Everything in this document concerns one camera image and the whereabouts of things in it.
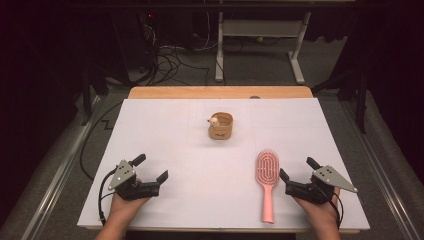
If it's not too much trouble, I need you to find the person's right hand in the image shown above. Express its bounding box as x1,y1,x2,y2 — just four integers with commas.
293,186,342,228

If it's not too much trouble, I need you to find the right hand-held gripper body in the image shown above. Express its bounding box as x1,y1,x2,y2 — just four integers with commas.
284,164,359,205

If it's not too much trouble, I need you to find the bundle of black cables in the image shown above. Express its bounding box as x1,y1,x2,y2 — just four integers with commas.
143,19,211,86

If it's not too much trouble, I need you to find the black floor cable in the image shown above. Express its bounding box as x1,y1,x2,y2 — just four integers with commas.
79,99,124,181

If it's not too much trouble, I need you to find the pink hairbrush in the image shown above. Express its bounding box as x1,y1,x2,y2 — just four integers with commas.
255,149,281,224

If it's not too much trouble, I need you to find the left hand-held gripper black cable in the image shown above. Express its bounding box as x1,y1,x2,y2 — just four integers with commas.
97,168,118,226

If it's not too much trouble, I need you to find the black stand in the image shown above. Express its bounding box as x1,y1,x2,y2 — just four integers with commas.
311,66,369,134
79,66,111,127

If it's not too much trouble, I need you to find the right hand-held gripper black cable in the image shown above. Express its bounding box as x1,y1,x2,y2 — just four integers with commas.
319,186,344,231

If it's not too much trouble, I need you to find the metal floor rail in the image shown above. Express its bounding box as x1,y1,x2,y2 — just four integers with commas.
339,99,424,240
19,96,101,240

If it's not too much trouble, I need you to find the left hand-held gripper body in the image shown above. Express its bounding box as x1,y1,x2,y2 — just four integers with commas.
107,159,162,202

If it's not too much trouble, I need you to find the white metal desk frame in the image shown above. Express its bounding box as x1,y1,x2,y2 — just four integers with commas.
214,11,313,85

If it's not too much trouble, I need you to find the hand-held gripper black cable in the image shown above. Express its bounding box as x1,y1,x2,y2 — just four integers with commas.
97,168,118,226
319,186,344,231

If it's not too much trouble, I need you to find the white board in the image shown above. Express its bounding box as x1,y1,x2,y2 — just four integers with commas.
77,97,371,231

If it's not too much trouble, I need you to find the wooden table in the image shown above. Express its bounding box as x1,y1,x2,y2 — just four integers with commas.
84,85,361,234

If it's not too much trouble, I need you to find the dark computer tower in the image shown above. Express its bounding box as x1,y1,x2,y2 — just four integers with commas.
111,9,161,73

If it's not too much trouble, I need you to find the person's left hand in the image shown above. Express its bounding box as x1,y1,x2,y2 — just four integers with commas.
108,178,151,221

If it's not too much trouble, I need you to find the wooden holder cup with figurine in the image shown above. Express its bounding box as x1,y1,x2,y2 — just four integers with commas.
207,111,234,141

